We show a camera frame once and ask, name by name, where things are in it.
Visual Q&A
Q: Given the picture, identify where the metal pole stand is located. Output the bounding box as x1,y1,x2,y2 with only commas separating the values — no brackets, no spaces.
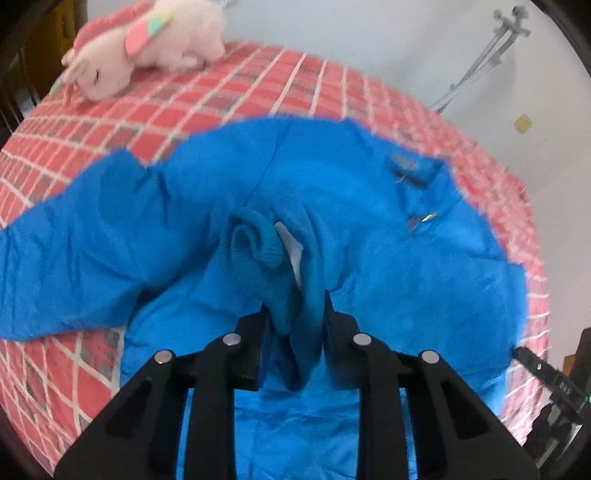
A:
431,5,531,114

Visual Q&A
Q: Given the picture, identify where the wooden wardrobe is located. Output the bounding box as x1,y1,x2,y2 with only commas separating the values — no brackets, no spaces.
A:
1,1,88,143

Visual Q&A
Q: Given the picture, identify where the yellow wall socket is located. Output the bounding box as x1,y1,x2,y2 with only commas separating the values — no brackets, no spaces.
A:
514,114,533,135

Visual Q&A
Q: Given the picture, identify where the blue puffer jacket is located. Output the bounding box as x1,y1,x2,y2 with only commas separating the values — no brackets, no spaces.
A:
1,118,527,479

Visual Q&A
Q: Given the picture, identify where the pink plush unicorn toy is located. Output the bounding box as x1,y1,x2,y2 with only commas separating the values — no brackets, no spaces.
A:
49,0,225,103

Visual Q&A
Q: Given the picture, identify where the red plaid bed sheet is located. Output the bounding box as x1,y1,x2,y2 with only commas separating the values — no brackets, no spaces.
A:
1,42,550,479

